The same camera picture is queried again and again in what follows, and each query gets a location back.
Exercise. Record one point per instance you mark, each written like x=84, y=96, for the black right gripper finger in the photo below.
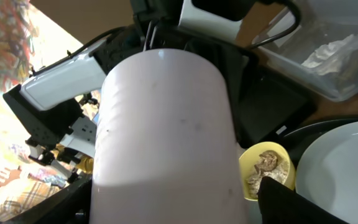
x=280, y=205

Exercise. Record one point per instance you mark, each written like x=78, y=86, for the yellow bowl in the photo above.
x=251, y=156

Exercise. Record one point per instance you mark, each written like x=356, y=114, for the pink cup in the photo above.
x=165, y=144

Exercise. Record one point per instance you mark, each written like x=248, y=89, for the white tissue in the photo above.
x=329, y=58

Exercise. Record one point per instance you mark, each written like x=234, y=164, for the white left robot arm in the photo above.
x=60, y=105

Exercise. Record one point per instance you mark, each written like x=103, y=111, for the clear plastic waste bin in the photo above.
x=322, y=22

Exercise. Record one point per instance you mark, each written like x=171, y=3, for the food scraps and rice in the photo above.
x=269, y=164

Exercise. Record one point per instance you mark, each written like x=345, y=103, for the round black serving tray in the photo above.
x=297, y=141

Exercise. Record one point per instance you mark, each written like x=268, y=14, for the grey round plate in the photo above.
x=327, y=173

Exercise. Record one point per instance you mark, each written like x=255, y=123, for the black rectangular tray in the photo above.
x=269, y=105

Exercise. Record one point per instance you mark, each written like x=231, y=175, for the person in plaid shirt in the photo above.
x=20, y=195

